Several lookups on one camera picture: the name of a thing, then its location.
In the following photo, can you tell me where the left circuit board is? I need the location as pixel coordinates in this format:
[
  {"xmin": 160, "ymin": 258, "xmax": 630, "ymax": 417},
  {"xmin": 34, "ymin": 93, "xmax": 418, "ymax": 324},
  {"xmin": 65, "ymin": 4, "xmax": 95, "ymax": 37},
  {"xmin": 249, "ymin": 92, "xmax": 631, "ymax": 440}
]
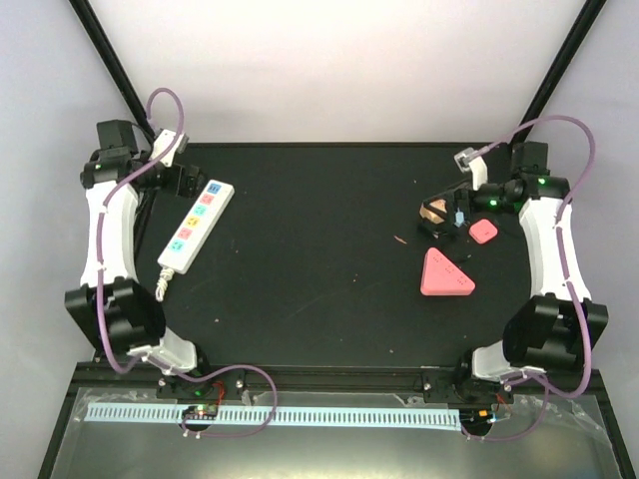
[{"xmin": 182, "ymin": 404, "xmax": 219, "ymax": 421}]

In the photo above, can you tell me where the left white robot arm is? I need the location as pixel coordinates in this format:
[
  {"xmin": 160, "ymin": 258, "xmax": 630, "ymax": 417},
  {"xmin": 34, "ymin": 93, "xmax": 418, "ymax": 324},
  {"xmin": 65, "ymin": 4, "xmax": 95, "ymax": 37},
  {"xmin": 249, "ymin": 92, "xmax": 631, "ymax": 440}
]
[{"xmin": 64, "ymin": 120, "xmax": 215, "ymax": 398}]

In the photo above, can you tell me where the black aluminium frame rail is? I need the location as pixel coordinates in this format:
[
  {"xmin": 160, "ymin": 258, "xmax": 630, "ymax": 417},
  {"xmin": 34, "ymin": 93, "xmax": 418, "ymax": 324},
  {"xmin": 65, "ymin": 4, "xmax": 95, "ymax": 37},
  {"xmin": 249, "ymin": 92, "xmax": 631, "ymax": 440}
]
[{"xmin": 74, "ymin": 361, "xmax": 605, "ymax": 400}]

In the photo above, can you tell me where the pink extension socket adapter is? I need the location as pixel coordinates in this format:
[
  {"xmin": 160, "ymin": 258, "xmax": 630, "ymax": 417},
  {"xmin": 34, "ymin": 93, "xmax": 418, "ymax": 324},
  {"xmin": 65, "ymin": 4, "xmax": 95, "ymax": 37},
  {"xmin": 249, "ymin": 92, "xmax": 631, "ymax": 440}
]
[{"xmin": 419, "ymin": 247, "xmax": 475, "ymax": 296}]

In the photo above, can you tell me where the white power strip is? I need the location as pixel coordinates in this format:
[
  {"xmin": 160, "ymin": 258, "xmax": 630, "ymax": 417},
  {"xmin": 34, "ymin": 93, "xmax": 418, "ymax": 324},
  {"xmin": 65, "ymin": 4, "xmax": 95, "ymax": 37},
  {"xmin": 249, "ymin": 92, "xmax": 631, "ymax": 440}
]
[{"xmin": 158, "ymin": 180, "xmax": 235, "ymax": 274}]

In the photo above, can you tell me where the white coiled cord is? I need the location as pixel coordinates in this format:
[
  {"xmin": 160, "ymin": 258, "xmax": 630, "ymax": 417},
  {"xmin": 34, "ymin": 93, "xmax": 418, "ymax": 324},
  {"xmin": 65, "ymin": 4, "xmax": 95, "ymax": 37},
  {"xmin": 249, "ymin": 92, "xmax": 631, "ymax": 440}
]
[{"xmin": 154, "ymin": 266, "xmax": 176, "ymax": 303}]

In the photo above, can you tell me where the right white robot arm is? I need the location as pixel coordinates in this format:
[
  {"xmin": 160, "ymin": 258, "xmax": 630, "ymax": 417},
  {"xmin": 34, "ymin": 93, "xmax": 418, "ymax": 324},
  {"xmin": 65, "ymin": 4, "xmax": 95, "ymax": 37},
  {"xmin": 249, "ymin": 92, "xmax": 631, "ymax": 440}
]
[{"xmin": 419, "ymin": 142, "xmax": 609, "ymax": 403}]

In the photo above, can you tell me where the pink square plug piece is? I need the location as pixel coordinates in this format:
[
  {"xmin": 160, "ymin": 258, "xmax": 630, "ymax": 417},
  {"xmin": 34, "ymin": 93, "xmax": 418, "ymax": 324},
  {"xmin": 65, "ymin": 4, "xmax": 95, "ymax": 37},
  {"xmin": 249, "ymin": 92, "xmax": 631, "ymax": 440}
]
[{"xmin": 468, "ymin": 219, "xmax": 498, "ymax": 244}]

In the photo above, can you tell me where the light blue slotted cable duct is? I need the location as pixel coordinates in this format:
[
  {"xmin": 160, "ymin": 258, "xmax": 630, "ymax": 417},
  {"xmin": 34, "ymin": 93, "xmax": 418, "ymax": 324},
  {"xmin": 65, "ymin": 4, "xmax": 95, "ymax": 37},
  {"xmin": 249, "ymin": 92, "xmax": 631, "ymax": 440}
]
[{"xmin": 84, "ymin": 402, "xmax": 461, "ymax": 432}]

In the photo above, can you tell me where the circuit board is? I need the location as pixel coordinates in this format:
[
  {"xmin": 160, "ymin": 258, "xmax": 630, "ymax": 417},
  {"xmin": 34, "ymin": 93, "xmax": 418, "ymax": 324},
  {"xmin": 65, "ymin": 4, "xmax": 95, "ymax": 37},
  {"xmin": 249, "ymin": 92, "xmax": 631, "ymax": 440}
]
[
  {"xmin": 182, "ymin": 404, "xmax": 219, "ymax": 421},
  {"xmin": 459, "ymin": 409, "xmax": 499, "ymax": 426}
]

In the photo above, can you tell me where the orange cube plug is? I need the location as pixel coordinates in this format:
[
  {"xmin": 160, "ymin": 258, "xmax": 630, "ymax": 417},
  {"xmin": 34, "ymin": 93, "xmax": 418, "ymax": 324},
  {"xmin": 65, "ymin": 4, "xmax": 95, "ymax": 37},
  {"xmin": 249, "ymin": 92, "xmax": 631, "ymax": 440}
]
[{"xmin": 419, "ymin": 199, "xmax": 447, "ymax": 224}]

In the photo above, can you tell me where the blue cube plug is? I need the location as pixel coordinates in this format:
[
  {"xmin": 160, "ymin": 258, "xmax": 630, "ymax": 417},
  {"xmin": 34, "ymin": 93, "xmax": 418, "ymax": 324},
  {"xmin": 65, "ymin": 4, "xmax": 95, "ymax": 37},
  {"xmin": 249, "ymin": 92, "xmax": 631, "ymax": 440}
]
[{"xmin": 454, "ymin": 210, "xmax": 465, "ymax": 228}]

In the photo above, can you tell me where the right circuit board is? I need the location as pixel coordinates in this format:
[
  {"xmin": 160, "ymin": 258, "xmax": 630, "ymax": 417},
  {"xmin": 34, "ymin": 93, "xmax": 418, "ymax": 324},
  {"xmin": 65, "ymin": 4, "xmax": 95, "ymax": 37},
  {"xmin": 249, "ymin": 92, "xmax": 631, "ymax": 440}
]
[{"xmin": 459, "ymin": 409, "xmax": 499, "ymax": 426}]

